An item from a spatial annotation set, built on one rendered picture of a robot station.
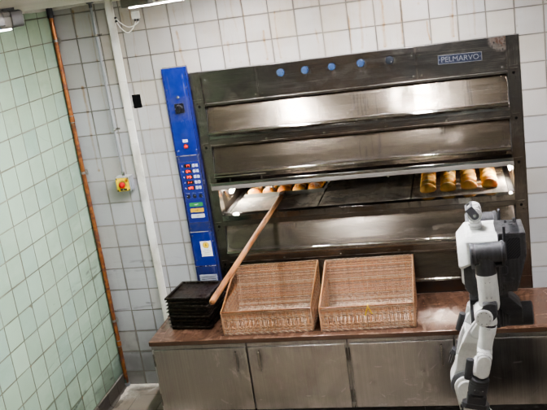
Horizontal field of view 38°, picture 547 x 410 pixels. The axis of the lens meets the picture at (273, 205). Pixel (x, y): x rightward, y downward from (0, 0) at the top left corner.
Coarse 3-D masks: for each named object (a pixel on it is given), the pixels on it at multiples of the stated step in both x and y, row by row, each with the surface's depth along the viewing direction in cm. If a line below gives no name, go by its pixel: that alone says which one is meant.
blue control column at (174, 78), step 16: (176, 80) 491; (176, 96) 494; (192, 112) 495; (176, 128) 500; (192, 128) 498; (176, 144) 503; (192, 144) 501; (192, 160) 504; (208, 208) 511; (192, 224) 517; (208, 224) 514; (192, 240) 520; (208, 240) 518; (208, 256) 521; (208, 272) 524
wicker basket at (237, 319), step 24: (264, 264) 514; (288, 264) 511; (312, 264) 508; (240, 288) 518; (264, 288) 515; (288, 288) 511; (312, 288) 509; (240, 312) 476; (264, 312) 473; (288, 312) 470; (312, 312) 470
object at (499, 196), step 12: (504, 192) 478; (348, 204) 499; (360, 204) 496; (372, 204) 492; (384, 204) 490; (396, 204) 489; (408, 204) 488; (420, 204) 486; (432, 204) 485; (444, 204) 483; (228, 216) 513; (240, 216) 512; (252, 216) 510; (264, 216) 509; (276, 216) 507; (288, 216) 505
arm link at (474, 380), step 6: (468, 360) 358; (474, 360) 359; (468, 366) 359; (474, 366) 360; (468, 372) 360; (474, 372) 357; (468, 378) 360; (474, 378) 359; (486, 378) 359; (474, 384) 359; (480, 384) 357; (486, 384) 358
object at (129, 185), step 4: (120, 176) 516; (124, 176) 514; (128, 176) 513; (132, 176) 517; (116, 180) 514; (120, 180) 513; (124, 180) 513; (128, 180) 512; (132, 180) 516; (116, 184) 514; (128, 184) 513; (132, 184) 516; (116, 188) 516; (120, 188) 515; (124, 188) 514; (128, 188) 514; (132, 188) 515
